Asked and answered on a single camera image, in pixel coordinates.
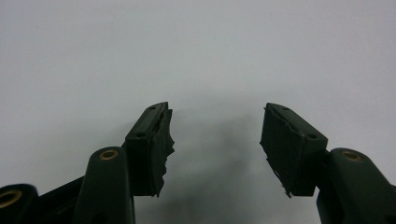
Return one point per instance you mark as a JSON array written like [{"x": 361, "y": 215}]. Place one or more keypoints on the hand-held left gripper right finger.
[{"x": 289, "y": 155}]

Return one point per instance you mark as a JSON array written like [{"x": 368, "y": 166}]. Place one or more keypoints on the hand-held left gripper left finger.
[{"x": 144, "y": 155}]

